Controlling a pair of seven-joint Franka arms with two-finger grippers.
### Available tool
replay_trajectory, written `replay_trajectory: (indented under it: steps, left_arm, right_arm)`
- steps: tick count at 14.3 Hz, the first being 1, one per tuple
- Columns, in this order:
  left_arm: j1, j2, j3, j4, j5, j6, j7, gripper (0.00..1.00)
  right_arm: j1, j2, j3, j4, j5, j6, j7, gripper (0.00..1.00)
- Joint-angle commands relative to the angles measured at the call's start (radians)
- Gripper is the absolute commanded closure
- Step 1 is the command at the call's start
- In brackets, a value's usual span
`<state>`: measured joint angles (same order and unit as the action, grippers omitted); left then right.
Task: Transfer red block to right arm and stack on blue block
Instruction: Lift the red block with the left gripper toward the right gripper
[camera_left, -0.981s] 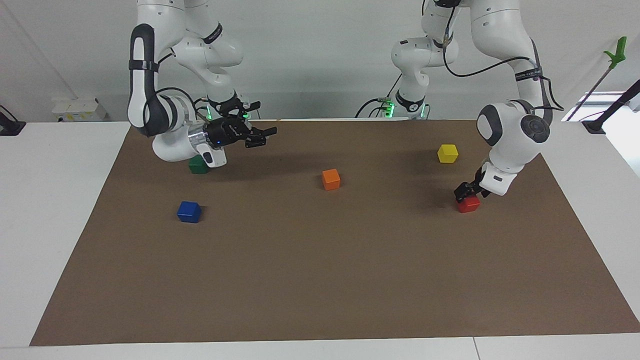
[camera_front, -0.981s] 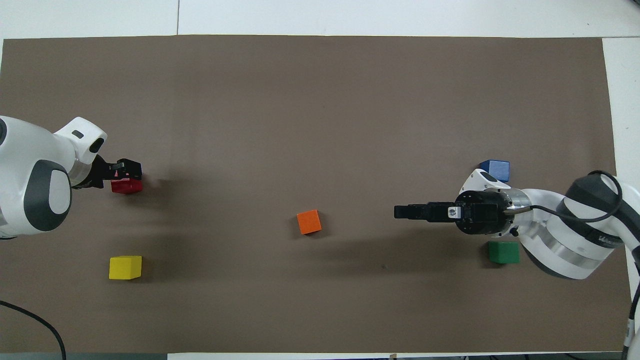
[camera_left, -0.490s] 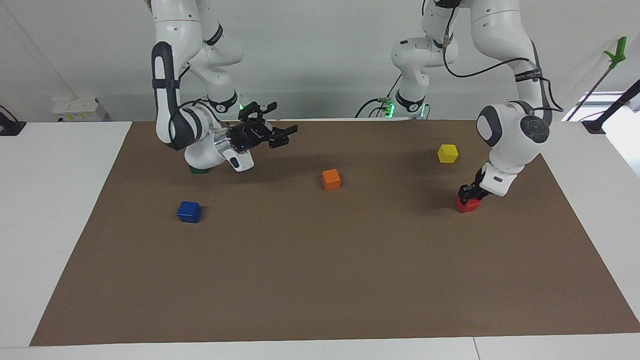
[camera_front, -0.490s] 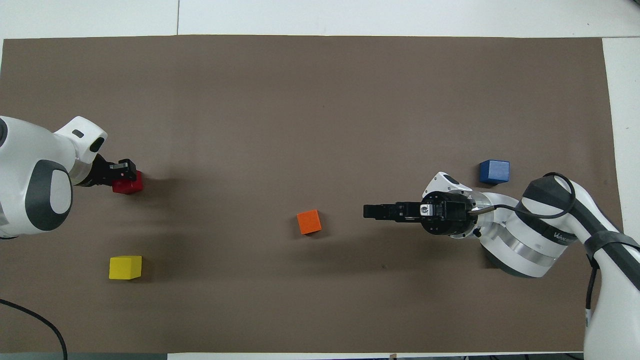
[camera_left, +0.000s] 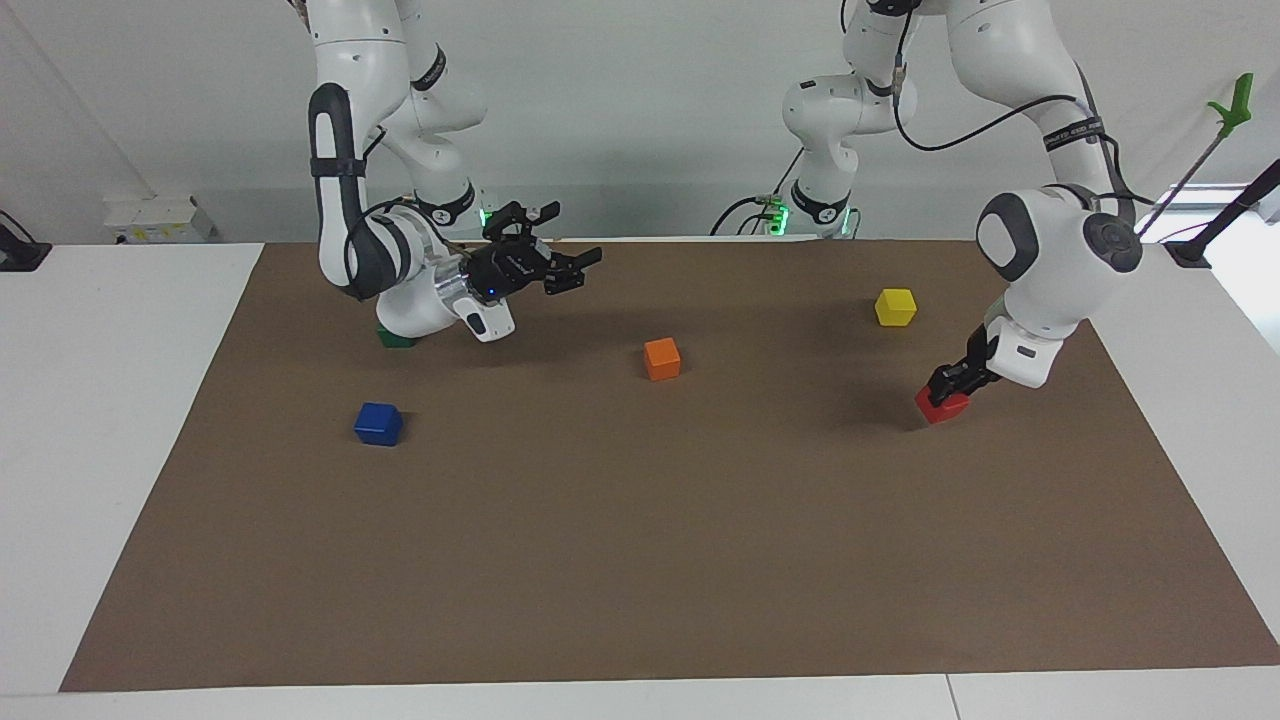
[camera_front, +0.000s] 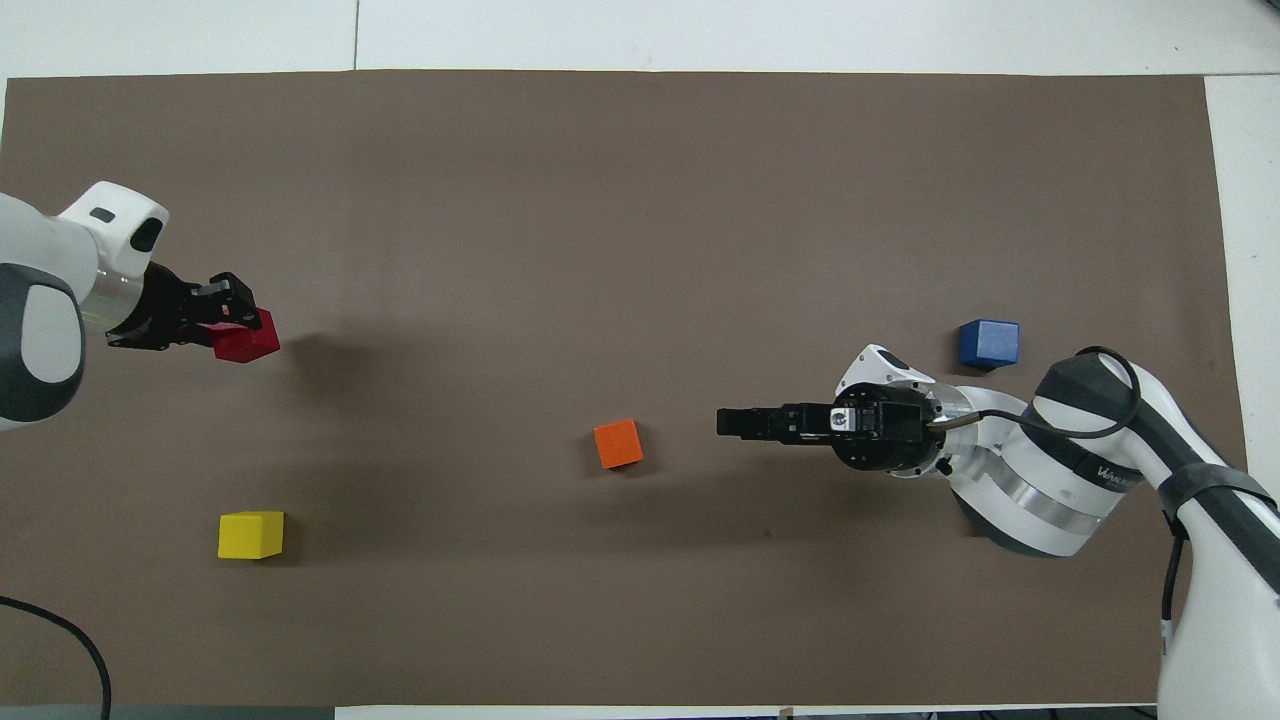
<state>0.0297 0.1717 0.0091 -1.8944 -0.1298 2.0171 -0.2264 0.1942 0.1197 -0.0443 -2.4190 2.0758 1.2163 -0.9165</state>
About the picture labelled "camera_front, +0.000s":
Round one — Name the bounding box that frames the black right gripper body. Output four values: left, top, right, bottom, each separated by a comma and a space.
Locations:
828, 385, 947, 474

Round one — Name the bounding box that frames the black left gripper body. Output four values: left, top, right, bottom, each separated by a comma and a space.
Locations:
105, 262, 216, 351

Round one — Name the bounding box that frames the red wooden block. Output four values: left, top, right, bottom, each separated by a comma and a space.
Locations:
212, 308, 281, 363

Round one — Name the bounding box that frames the blue wooden block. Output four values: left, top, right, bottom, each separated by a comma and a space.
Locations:
958, 319, 1021, 370

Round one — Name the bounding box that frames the orange wooden block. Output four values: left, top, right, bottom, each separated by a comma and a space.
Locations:
593, 419, 645, 471

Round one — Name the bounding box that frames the yellow wooden block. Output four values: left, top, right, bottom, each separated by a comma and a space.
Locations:
217, 511, 286, 561

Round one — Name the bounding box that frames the brown table mat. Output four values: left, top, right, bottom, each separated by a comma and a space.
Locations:
0, 70, 1251, 707

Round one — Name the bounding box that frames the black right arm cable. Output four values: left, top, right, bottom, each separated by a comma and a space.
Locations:
925, 346, 1193, 651

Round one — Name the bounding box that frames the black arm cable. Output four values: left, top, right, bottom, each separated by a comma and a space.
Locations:
925, 346, 1193, 651
0, 595, 113, 720

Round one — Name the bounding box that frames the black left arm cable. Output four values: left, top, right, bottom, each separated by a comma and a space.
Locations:
0, 595, 113, 720

